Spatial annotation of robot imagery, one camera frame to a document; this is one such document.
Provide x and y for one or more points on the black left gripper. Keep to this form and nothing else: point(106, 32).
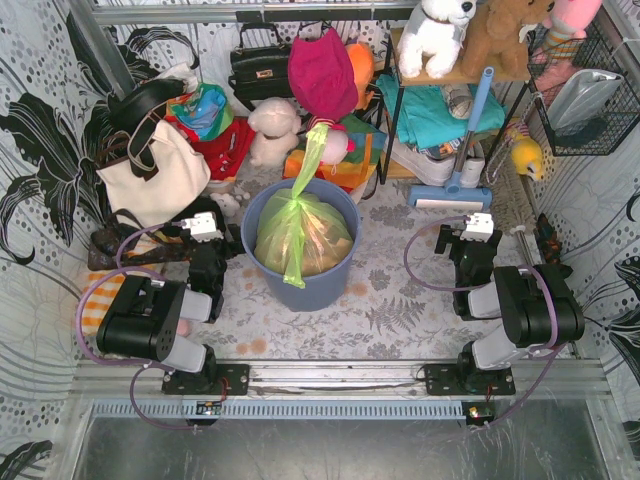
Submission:
point(220, 245)

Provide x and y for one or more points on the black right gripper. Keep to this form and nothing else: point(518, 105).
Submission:
point(465, 245)

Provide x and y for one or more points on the green plastic trash bag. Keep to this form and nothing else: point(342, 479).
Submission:
point(299, 235)

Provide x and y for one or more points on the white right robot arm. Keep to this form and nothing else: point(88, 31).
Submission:
point(536, 310)

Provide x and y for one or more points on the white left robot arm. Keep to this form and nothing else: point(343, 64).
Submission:
point(142, 322)

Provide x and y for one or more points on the cream canvas tote bag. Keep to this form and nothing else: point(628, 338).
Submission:
point(177, 177)

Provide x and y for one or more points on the brown patterned leather bag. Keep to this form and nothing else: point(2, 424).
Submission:
point(144, 250)

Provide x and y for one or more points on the blue plastic trash bin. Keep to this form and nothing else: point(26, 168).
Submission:
point(321, 290)

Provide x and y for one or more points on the magenta cloth bag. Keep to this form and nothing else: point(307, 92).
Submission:
point(321, 76)

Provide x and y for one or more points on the pink cylindrical pillow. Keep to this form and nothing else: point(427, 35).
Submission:
point(184, 327)

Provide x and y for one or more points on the black orange butterfly toy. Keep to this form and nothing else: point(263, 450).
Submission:
point(549, 245)

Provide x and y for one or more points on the white shoe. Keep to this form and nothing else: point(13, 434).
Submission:
point(437, 172)

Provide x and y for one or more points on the red folded cloth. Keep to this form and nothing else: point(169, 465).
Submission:
point(225, 154)

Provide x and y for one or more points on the orange white checkered cloth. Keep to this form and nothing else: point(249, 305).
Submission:
point(99, 301)

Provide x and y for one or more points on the yellow plush duck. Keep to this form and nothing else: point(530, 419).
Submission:
point(526, 153)

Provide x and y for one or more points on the teal folded cloth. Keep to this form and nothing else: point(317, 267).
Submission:
point(424, 120)

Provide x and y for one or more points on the white fluffy plush dog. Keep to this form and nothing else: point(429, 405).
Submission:
point(276, 125)

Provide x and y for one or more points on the grey checked plush ball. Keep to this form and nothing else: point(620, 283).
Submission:
point(458, 99)

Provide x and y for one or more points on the white pink plush doll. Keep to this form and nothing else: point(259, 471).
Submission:
point(338, 143)

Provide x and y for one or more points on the black leather handbag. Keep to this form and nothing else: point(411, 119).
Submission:
point(260, 73)

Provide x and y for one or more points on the wooden metal shelf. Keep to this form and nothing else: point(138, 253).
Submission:
point(454, 77)

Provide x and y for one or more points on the silver foil pouch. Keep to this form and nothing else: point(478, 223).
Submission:
point(582, 97)

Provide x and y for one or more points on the brown teddy bear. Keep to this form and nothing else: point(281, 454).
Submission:
point(494, 36)

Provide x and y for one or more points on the orange plush toy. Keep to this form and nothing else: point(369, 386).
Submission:
point(362, 61)

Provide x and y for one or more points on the white grey plush dog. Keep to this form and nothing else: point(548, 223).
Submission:
point(433, 36)

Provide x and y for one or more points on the pink plush toy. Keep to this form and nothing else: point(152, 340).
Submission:
point(567, 22)

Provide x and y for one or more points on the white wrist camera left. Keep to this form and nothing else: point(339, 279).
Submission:
point(202, 227)

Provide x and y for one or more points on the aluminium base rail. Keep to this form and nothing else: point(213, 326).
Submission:
point(323, 389)

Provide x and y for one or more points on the black wire basket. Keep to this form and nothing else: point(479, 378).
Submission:
point(605, 132)

